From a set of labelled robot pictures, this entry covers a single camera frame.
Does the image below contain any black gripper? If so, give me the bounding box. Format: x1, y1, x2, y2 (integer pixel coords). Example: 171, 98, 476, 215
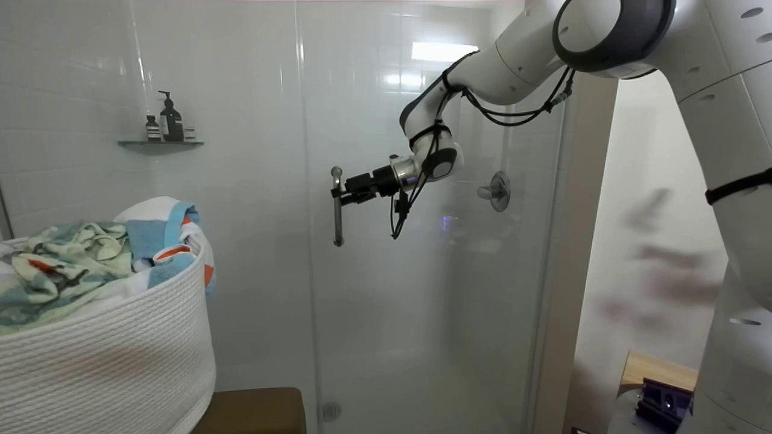
345, 160, 419, 202

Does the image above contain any chrome door handle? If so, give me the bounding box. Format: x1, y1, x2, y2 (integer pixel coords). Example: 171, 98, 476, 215
330, 166, 345, 250

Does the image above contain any glass shower door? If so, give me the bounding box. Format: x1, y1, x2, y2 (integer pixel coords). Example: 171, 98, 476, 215
297, 0, 565, 434

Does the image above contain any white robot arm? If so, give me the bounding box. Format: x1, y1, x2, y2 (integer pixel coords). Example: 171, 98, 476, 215
330, 0, 772, 434

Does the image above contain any chrome shower valve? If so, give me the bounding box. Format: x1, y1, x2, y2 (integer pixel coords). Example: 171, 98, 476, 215
477, 172, 511, 213

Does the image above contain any dark pump bottle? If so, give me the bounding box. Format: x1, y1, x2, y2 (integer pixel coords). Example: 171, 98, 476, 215
161, 93, 184, 143

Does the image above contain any glass corner shelf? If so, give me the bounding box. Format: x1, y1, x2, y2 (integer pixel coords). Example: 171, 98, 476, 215
119, 141, 206, 155

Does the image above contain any small dark bottle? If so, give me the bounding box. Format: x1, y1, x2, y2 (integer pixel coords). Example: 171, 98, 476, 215
145, 116, 163, 143

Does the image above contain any shower floor drain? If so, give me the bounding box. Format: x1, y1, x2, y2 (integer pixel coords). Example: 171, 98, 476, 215
321, 403, 343, 423

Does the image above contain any white woven laundry basket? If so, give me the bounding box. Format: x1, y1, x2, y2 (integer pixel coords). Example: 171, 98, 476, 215
0, 259, 216, 434

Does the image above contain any wooden stool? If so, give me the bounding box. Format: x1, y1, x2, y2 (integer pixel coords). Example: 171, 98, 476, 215
618, 352, 698, 394

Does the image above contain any colourful towel in basket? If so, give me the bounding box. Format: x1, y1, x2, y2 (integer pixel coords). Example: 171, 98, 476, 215
0, 196, 216, 333

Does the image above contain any blue object on stool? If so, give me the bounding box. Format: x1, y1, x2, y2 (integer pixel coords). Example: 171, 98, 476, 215
635, 379, 693, 434

